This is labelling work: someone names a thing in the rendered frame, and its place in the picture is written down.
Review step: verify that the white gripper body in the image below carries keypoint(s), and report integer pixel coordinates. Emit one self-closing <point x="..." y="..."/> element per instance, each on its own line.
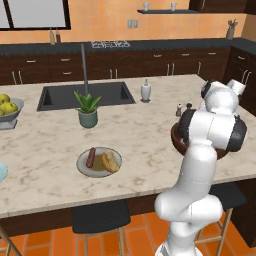
<point x="239" y="87"/>

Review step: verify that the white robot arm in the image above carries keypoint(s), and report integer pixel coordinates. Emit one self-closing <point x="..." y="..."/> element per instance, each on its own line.
<point x="196" y="173"/>

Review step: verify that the dark brown bowl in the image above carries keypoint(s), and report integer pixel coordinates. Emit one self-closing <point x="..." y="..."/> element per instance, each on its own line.
<point x="176" y="141"/>

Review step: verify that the golden bun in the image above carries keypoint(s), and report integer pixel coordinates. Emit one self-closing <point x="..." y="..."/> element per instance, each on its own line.
<point x="111" y="162"/>

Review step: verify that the grey plate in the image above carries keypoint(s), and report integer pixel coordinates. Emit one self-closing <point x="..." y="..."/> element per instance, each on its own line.
<point x="97" y="164"/>

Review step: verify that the brown sausage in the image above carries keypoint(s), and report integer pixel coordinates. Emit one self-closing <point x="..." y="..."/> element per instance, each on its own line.
<point x="90" y="157"/>

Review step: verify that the grey fruit bowl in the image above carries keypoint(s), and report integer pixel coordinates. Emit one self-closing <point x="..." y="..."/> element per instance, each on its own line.
<point x="10" y="118"/>

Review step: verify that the light blue plate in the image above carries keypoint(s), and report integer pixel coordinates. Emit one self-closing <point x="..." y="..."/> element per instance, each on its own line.
<point x="2" y="172"/>

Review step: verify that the dark wood side cupboards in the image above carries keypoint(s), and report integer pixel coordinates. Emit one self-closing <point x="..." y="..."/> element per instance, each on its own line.
<point x="241" y="66"/>

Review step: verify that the dark pepper shaker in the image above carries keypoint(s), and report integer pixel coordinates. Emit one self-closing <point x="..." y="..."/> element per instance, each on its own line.
<point x="189" y="106"/>

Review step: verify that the grey pot with utensils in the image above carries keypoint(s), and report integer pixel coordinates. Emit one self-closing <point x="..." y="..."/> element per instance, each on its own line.
<point x="231" y="31"/>

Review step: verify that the white soap dispenser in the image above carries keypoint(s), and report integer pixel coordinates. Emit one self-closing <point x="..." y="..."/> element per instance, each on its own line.
<point x="145" y="91"/>

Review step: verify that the white cup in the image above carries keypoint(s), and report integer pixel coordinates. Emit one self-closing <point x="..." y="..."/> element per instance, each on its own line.
<point x="146" y="6"/>
<point x="173" y="6"/>

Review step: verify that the dark wood cupboard run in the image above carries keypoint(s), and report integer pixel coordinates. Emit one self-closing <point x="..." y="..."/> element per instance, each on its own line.
<point x="133" y="65"/>

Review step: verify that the black seat wooden stool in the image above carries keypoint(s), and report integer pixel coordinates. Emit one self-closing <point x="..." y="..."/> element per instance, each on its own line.
<point x="8" y="241"/>
<point x="100" y="216"/>
<point x="230" y="196"/>

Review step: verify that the green plant in grey pot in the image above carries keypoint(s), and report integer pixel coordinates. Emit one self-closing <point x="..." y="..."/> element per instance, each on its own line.
<point x="88" y="113"/>

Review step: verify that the grey tap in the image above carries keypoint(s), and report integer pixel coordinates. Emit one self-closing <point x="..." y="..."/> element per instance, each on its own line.
<point x="84" y="70"/>

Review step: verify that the dark sink basin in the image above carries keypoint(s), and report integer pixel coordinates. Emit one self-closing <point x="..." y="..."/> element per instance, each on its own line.
<point x="66" y="96"/>

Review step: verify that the dark red bottle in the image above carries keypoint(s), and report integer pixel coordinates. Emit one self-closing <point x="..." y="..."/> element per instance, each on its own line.
<point x="58" y="36"/>

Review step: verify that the olive bottle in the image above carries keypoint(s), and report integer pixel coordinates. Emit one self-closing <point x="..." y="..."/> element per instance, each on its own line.
<point x="52" y="37"/>

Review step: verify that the black framed window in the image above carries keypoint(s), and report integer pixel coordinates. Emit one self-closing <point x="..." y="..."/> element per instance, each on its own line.
<point x="36" y="13"/>

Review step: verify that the yellow-green apple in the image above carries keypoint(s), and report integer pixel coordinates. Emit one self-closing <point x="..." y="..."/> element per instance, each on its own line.
<point x="10" y="107"/>
<point x="1" y="112"/>
<point x="4" y="98"/>

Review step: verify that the dark wood island base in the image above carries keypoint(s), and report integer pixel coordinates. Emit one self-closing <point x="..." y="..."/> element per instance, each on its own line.
<point x="40" y="221"/>

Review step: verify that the dark wood wall cupboard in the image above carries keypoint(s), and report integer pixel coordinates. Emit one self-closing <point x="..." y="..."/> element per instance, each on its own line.
<point x="220" y="5"/>

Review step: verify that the dark wall shelf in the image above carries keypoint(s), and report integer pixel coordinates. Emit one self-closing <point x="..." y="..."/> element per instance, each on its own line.
<point x="166" y="11"/>

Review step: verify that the grey wall socket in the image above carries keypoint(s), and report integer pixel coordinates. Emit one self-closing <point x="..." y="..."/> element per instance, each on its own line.
<point x="132" y="23"/>

